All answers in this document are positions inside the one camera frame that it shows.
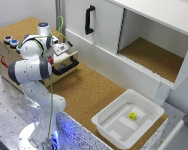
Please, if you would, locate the black drawer handle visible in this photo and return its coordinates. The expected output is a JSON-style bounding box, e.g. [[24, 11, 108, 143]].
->
[[51, 55, 80, 77]]

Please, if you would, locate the black door handle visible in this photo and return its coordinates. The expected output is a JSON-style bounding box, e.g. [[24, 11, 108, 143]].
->
[[84, 4, 96, 36]]

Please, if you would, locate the wooden drawer box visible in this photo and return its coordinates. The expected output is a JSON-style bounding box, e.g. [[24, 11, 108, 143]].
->
[[0, 16, 75, 93]]

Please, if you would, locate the white sliding door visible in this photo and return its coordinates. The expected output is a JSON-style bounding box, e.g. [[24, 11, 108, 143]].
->
[[66, 0, 125, 55]]

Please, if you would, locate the red button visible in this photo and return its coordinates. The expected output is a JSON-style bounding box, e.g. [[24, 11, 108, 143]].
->
[[3, 35, 13, 45]]

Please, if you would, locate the green cable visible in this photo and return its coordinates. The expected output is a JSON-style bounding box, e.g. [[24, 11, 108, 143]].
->
[[35, 15, 66, 150]]

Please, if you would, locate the wooden drawer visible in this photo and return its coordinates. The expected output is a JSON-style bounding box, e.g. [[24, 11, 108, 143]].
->
[[47, 49, 80, 78]]

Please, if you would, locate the blue button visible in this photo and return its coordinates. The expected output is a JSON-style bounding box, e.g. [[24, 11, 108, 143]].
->
[[9, 38, 20, 48]]

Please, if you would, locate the white plastic box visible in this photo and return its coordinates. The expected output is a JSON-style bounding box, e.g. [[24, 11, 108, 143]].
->
[[90, 88, 166, 150]]

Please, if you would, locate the yellow block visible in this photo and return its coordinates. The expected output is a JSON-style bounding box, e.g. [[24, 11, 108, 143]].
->
[[128, 112, 138, 121]]

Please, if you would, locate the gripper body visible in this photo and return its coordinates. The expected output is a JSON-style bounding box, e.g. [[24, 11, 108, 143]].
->
[[53, 42, 71, 57]]

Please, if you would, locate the green button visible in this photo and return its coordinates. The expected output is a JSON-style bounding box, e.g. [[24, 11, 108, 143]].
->
[[15, 45, 23, 54]]

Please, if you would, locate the white cabinet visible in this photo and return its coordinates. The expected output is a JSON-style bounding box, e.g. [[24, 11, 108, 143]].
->
[[65, 0, 188, 108]]

